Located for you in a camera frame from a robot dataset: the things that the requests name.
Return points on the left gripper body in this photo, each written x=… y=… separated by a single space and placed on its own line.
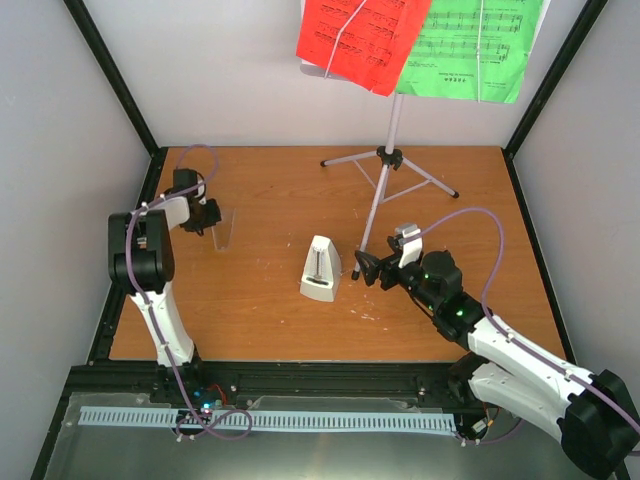
x=205 y=219

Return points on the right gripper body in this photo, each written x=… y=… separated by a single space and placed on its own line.
x=389 y=280

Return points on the clear metronome cover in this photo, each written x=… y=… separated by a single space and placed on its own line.
x=222 y=231

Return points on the white metronome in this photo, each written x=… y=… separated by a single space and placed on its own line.
x=322 y=271

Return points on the white music stand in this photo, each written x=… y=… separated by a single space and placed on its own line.
x=391 y=158

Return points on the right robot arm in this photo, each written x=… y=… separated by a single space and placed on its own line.
x=591 y=416

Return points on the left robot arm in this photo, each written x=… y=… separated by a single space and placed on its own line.
x=141 y=259

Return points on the small circuit board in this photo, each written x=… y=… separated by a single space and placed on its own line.
x=207 y=400

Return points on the red sheet music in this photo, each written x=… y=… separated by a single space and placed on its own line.
x=364 y=42

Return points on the green sheet music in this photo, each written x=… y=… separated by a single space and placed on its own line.
x=473 y=50

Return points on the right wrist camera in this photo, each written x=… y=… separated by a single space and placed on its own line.
x=407 y=243

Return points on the black aluminium rail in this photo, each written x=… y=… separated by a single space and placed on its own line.
x=419 y=384

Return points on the blue cable duct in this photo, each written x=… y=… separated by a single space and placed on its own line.
x=273 y=421

